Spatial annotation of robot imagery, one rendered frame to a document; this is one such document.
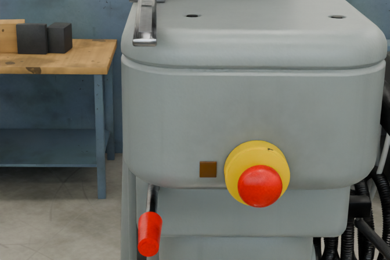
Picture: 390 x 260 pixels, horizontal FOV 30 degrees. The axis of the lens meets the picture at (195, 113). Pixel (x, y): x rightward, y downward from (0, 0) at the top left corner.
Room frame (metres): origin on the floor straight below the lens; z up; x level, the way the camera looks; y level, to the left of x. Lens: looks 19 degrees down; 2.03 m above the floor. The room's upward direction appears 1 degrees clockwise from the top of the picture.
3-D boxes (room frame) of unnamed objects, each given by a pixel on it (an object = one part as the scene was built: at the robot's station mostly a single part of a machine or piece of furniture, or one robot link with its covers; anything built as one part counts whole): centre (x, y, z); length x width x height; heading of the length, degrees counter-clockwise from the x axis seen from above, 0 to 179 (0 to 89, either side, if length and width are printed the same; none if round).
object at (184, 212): (0.90, -0.05, 1.68); 0.34 x 0.24 x 0.10; 1
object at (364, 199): (0.88, -0.19, 1.60); 0.08 x 0.02 x 0.04; 91
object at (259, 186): (0.60, -0.06, 1.76); 0.04 x 0.03 x 0.04; 91
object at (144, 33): (0.70, 0.05, 1.89); 0.24 x 0.04 x 0.01; 3
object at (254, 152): (0.62, -0.06, 1.76); 0.06 x 0.02 x 0.06; 91
